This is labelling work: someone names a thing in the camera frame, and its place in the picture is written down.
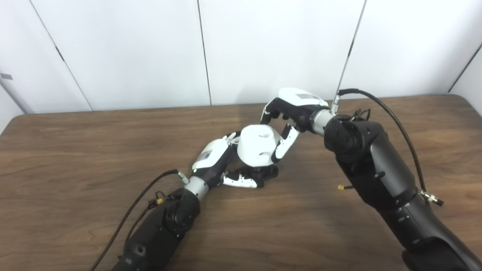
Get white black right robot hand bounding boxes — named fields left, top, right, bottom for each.
left=260, top=88, right=329, bottom=164

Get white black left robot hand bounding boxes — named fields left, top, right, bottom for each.
left=191, top=132, right=265, bottom=189

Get round white piece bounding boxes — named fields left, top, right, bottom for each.
left=237, top=125, right=281, bottom=167

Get black flanged holder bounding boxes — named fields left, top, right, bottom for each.
left=237, top=164, right=279, bottom=187

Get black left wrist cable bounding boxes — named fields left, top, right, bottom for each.
left=90, top=169, right=190, bottom=271

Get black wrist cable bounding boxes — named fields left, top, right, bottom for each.
left=90, top=169, right=190, bottom=271
left=331, top=88, right=444, bottom=207

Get thin black wrist wires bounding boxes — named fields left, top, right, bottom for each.
left=349, top=108, right=372, bottom=122

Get thin wire yellow connector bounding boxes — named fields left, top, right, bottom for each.
left=124, top=191, right=168, bottom=245

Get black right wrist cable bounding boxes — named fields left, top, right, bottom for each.
left=331, top=88, right=444, bottom=207

